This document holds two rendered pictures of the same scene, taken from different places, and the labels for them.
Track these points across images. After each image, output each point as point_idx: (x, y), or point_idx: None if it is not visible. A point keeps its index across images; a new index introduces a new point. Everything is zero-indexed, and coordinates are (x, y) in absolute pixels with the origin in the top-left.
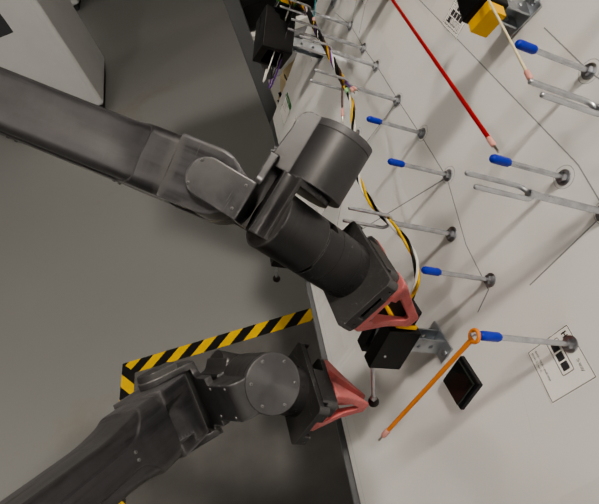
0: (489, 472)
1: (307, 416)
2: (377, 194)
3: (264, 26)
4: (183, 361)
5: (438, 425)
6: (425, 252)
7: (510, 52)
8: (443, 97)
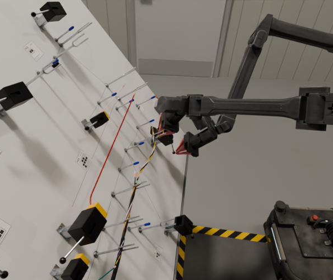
0: (158, 122)
1: (192, 135)
2: (140, 193)
3: None
4: (219, 131)
5: None
6: (142, 155)
7: (95, 129)
8: (108, 160)
